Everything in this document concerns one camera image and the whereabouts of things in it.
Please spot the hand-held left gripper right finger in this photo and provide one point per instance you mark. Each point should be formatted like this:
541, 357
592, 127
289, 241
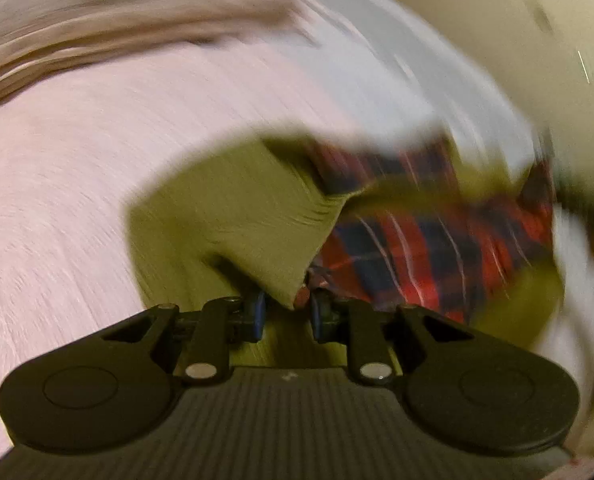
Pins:
319, 317

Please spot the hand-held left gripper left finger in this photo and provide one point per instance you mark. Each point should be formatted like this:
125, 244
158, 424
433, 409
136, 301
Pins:
258, 317

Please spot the olive green knit sweater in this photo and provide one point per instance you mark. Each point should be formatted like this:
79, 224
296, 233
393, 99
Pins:
227, 220

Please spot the red plaid shirt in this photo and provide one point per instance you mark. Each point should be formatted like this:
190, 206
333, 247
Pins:
417, 250

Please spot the beige cloth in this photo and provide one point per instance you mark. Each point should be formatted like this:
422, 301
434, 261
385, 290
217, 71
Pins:
102, 25

